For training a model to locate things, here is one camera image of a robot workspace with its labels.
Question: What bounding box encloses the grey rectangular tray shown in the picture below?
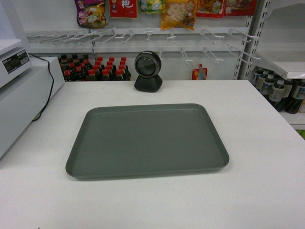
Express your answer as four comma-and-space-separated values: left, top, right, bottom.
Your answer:
65, 104, 229, 180

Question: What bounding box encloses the black barcode scanner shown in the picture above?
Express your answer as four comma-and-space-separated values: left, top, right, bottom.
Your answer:
134, 51, 163, 93

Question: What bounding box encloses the red cap soy bottle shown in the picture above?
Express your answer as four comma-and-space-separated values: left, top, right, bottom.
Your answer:
102, 69, 114, 81

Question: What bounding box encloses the yellow snack bag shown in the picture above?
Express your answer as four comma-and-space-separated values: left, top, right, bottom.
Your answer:
161, 0, 198, 31

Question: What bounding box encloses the red label snack bag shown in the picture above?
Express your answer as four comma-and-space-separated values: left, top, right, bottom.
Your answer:
109, 0, 137, 19

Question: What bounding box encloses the purple snack bag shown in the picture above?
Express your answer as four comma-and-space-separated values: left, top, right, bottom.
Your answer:
74, 0, 108, 29

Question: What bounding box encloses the white cash register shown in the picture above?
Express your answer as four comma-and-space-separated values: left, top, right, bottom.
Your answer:
0, 39, 64, 155

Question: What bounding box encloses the white slotted shelf upright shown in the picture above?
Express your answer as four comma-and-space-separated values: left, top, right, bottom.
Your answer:
235, 0, 271, 80

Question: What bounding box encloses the black power cable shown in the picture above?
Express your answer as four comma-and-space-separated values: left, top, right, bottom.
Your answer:
28, 52, 55, 122

